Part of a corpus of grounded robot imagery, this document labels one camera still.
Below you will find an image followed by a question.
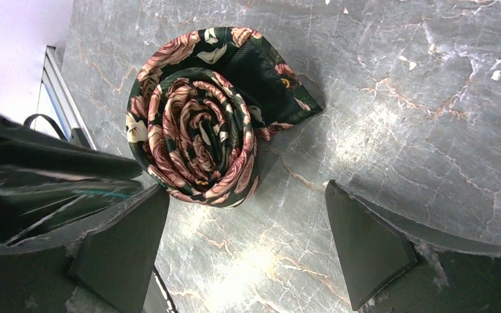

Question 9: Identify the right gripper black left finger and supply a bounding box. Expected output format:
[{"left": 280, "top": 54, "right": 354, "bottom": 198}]
[{"left": 0, "top": 186, "right": 170, "bottom": 312}]

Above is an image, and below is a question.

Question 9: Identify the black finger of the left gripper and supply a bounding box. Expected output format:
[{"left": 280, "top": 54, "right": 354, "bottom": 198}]
[
  {"left": 0, "top": 115, "right": 142, "bottom": 179},
  {"left": 0, "top": 170, "right": 143, "bottom": 245}
]

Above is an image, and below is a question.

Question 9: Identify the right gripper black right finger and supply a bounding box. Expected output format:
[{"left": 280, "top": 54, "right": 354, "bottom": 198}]
[{"left": 325, "top": 180, "right": 501, "bottom": 312}]

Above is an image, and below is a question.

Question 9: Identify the black pink floral tie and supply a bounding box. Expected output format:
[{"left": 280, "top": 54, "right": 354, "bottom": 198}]
[{"left": 126, "top": 27, "right": 322, "bottom": 207}]

